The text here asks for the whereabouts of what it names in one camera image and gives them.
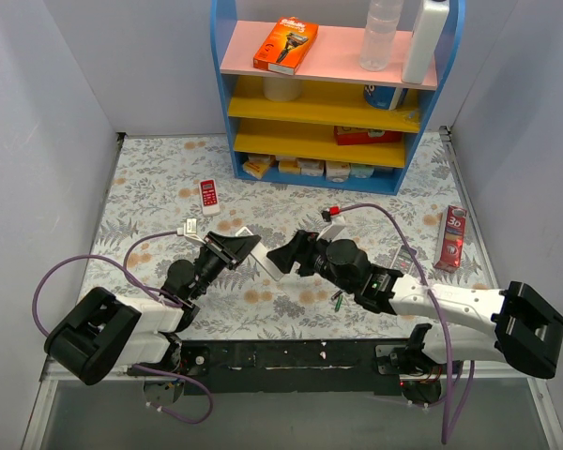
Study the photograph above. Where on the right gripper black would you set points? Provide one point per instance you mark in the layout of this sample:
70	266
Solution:
304	256

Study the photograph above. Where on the red toothpaste box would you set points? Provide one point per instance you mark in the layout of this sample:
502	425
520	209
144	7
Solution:
450	241

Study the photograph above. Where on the blue shelf unit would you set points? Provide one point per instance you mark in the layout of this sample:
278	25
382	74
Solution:
333	84

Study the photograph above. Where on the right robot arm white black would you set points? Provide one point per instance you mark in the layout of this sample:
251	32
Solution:
516	326

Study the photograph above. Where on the orange razor box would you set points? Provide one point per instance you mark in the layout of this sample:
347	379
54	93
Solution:
286	46

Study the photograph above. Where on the red box on shelf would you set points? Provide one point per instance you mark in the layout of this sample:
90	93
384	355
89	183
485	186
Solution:
359	136

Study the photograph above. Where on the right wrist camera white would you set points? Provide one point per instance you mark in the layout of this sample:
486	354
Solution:
335	223

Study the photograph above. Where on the yellow white small box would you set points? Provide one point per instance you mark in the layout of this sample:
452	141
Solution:
289	166

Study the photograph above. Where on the black base bar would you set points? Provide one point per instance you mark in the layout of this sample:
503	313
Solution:
369	365

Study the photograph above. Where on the white remote control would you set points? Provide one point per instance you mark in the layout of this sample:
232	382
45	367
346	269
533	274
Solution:
259	255

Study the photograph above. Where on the clear plastic bottle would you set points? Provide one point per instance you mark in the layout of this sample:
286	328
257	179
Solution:
381	26

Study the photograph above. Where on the red white small remote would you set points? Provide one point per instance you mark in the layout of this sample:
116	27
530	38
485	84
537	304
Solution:
209	198

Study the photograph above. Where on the blue white round container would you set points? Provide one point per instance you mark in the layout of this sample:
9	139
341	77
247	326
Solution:
384	97

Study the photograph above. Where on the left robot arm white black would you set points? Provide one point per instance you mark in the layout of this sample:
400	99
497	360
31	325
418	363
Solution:
106	331

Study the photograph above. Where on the orange yellow small box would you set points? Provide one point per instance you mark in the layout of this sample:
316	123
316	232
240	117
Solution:
258	168

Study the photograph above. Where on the white tall bottle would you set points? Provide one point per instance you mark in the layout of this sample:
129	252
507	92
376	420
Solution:
429	23

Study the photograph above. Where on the white red small box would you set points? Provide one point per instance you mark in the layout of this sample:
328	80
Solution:
336	171

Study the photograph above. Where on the grey remote with buttons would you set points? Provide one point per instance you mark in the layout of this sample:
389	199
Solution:
403	262

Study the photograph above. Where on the white paper roll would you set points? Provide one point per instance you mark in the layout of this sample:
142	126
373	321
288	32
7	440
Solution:
281	89

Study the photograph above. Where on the white small box centre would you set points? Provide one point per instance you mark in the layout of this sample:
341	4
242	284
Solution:
311	167

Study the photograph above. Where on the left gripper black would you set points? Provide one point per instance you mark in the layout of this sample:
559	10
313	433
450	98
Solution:
218	251

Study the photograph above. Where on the floral table mat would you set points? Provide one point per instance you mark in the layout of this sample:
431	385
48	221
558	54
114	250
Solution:
156	188

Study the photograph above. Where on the teal white small box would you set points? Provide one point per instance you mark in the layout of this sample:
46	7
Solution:
361	171

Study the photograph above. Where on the green battery lower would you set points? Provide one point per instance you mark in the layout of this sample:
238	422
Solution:
338	304

